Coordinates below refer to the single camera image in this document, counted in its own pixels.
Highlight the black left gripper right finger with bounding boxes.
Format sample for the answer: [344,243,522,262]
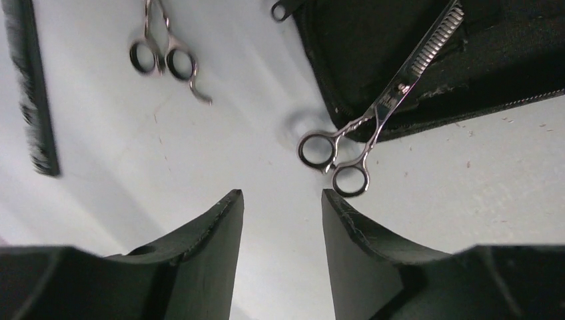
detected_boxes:
[321,189,564,319]

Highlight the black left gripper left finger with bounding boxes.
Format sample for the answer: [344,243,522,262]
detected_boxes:
[1,189,245,319]

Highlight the silver thinning shears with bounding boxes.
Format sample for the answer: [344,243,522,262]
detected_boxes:
[296,1,465,198]

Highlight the silver hair scissors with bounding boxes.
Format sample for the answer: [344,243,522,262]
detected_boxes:
[129,0,213,105]

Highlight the black hair comb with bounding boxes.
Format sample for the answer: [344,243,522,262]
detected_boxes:
[1,1,61,177]

